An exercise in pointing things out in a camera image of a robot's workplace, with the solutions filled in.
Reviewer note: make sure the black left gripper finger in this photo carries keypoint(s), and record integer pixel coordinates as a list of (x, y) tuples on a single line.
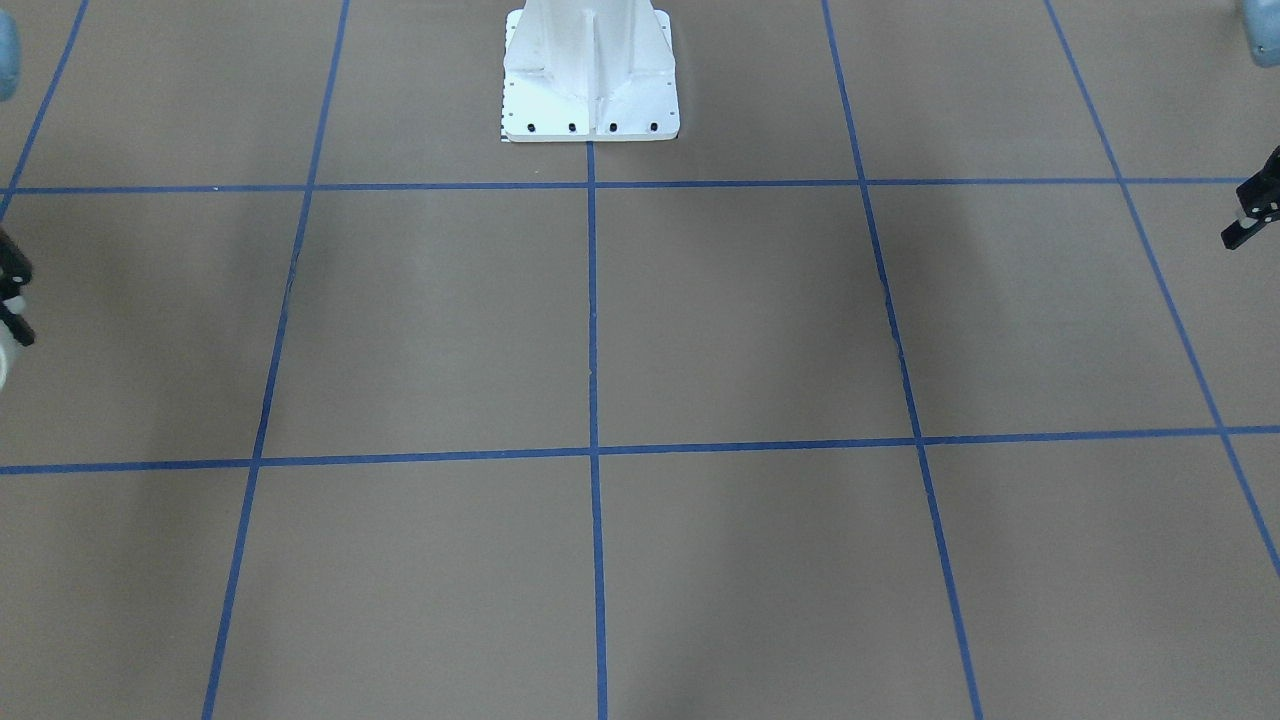
[(1257, 204)]

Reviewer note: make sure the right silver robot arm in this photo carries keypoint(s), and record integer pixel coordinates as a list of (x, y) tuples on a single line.
[(10, 57)]

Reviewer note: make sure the white mug grey inside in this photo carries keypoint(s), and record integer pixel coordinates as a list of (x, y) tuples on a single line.
[(9, 354)]

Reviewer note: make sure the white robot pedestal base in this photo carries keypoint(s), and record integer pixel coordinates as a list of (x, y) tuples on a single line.
[(589, 72)]

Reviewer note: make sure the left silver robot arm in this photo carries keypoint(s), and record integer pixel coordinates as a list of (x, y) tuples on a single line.
[(1260, 21)]

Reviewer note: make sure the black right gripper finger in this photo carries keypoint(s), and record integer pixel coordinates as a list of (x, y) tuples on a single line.
[(16, 273)]

